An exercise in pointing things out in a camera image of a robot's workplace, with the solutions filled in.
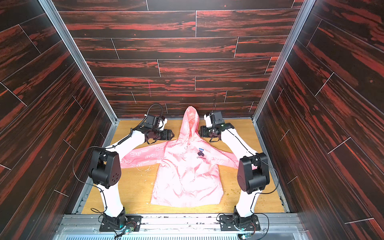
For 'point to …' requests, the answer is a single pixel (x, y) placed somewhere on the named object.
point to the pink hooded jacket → (187, 170)
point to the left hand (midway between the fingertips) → (171, 135)
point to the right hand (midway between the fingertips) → (205, 131)
